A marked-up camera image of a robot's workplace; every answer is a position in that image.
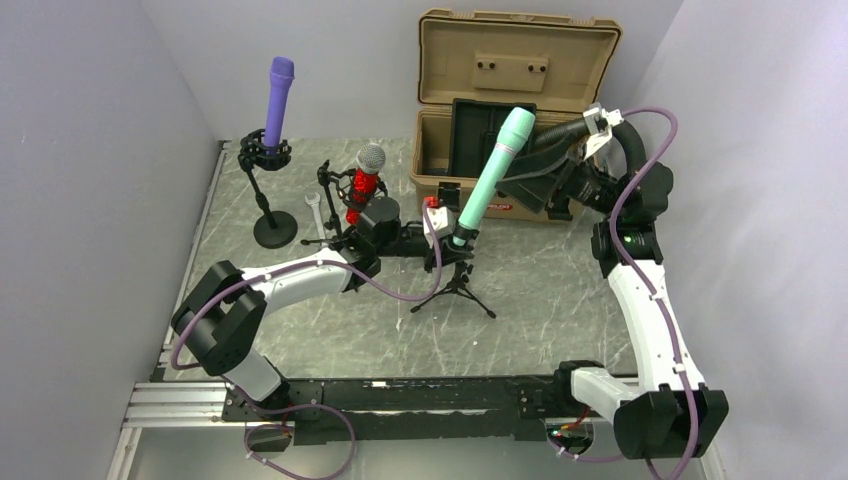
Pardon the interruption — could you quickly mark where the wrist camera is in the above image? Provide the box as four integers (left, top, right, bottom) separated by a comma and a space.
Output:
423, 196, 456, 236
583, 102, 623, 160

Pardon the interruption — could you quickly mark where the purple microphone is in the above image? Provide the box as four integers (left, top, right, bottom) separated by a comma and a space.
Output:
264, 56, 295, 152

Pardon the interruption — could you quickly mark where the tan plastic case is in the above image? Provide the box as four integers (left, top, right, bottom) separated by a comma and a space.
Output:
409, 8, 622, 201

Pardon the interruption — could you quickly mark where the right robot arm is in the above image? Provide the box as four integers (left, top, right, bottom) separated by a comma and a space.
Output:
550, 140, 729, 469

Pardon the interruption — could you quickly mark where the black corrugated hose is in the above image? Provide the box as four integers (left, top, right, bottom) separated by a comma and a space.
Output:
531, 119, 648, 175

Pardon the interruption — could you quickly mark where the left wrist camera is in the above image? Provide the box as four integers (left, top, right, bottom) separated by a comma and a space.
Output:
423, 196, 456, 236

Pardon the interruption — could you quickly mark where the small black tripod stand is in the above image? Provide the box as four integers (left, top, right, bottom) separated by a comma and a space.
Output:
410, 253, 497, 319

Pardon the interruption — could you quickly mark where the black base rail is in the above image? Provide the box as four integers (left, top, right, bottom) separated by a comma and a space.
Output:
222, 375, 585, 446

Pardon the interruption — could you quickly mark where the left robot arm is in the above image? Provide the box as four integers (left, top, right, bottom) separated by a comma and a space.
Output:
171, 196, 485, 420

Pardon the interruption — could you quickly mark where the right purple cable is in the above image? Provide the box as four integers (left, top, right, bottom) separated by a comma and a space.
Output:
545, 107, 701, 480

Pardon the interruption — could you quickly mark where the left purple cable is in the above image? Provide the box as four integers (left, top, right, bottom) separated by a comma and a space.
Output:
169, 199, 445, 480

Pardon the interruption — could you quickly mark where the black tray insert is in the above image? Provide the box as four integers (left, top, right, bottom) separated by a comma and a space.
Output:
448, 98, 537, 178

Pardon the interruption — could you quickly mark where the red glitter microphone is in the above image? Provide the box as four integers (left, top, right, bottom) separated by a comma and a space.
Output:
346, 143, 386, 226

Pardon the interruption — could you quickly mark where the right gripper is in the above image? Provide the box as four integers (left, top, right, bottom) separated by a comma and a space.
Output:
496, 130, 624, 220

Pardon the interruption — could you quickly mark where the silver wrench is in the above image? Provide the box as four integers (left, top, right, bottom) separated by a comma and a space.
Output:
304, 192, 327, 240

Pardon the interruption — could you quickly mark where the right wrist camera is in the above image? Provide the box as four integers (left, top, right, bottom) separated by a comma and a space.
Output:
583, 102, 623, 160

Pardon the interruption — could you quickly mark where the purple cable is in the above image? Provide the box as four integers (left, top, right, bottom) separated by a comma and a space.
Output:
545, 107, 701, 480
169, 199, 445, 480

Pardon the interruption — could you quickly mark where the teal microphone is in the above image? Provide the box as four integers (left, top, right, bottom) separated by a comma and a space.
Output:
452, 107, 536, 247

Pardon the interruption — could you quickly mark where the black round base stand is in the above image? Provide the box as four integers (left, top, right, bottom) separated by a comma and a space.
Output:
237, 129, 299, 250

